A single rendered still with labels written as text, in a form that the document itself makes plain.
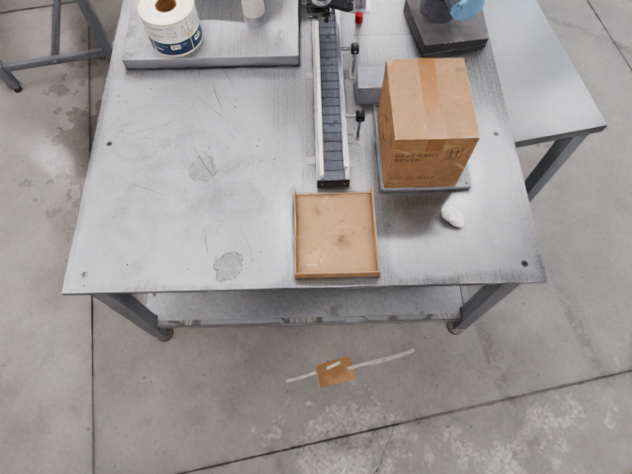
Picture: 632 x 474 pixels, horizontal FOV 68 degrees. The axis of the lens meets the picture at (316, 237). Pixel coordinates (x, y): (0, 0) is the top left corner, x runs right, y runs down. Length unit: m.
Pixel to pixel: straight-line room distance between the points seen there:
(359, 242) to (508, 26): 1.14
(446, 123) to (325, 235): 0.50
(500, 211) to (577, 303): 1.06
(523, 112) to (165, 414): 1.92
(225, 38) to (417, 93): 0.85
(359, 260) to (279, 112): 0.64
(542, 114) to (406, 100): 0.65
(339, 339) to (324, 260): 0.84
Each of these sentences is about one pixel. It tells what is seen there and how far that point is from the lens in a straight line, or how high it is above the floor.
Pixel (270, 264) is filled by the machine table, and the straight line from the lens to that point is 1.48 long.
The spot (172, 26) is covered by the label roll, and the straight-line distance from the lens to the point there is 1.87.
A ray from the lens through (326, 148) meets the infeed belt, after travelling 1.62.
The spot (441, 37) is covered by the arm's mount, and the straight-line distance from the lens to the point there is 2.00.
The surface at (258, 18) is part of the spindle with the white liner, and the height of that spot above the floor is 0.92.
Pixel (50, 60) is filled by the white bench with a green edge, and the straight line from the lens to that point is 3.25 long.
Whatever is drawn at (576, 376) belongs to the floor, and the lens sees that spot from 2.51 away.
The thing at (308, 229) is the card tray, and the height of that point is 0.83.
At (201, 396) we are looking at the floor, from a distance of 2.28.
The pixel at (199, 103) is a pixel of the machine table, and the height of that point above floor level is 0.83.
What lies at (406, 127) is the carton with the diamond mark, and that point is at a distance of 1.38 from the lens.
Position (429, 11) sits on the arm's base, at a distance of 2.05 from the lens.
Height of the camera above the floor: 2.20
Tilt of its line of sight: 66 degrees down
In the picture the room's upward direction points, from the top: 1 degrees counter-clockwise
